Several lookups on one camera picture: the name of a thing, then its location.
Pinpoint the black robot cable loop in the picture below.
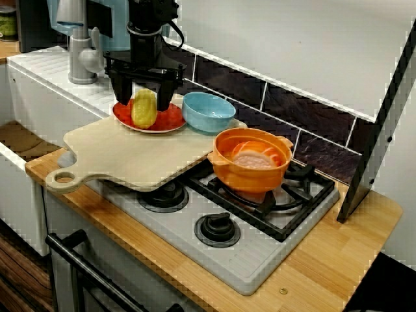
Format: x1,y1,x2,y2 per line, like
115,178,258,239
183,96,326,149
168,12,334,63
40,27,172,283
162,19,185,50

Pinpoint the red plate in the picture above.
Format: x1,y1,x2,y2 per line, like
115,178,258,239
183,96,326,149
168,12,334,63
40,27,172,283
112,99,188,134

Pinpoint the light blue plastic bowl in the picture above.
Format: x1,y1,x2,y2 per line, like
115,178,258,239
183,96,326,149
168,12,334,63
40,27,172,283
181,92,237,137

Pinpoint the teal box appliance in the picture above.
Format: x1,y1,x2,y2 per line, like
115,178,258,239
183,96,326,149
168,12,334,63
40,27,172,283
47,0,173,65

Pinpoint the toy salmon sushi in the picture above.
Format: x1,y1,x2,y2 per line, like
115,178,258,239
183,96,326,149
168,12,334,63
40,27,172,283
230,140,283,170

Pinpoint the black oven door handle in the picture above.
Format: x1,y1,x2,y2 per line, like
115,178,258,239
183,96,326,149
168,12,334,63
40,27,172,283
44,229,183,312

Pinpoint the black box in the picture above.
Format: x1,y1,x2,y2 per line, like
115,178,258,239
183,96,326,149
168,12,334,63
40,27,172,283
15,0,71,53

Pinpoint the black stove knob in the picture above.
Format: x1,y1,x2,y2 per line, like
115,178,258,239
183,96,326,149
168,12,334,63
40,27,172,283
136,180,190,214
194,213,242,248

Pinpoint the wooden cutting board with handle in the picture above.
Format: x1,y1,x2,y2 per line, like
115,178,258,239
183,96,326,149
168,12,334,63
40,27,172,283
45,94,248,195

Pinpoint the white toy oven front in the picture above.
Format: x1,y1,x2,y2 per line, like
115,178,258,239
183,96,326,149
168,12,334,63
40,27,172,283
44,191,183,312

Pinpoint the grey toy faucet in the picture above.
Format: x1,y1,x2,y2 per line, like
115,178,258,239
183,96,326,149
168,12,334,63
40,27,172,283
67,26,108,85

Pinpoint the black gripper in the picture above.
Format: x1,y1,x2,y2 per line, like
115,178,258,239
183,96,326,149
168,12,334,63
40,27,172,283
103,33,187,114

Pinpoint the white toy sink unit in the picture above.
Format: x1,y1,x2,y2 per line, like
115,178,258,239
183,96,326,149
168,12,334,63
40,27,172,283
0,45,157,257

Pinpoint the dark tiled backsplash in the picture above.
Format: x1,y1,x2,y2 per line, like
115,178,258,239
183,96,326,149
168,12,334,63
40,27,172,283
107,35,371,186

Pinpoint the green can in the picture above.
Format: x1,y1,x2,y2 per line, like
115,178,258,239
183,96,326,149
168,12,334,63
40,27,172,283
0,5,18,42

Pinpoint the grey toy stove top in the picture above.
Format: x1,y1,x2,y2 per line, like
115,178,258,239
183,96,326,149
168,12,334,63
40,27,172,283
58,151,341,296

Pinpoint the yellow toy corn cob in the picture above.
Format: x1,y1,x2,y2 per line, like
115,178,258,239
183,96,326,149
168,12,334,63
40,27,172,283
131,88,159,128

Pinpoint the black burner grate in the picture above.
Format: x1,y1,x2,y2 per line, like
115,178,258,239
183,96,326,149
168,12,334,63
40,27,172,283
187,159,335,243

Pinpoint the orange toy pot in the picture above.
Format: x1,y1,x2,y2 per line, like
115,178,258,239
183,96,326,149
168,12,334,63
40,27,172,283
207,127,294,195

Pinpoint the black slanted side panel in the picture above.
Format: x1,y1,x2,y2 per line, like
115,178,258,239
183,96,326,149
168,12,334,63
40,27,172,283
336,19,416,224

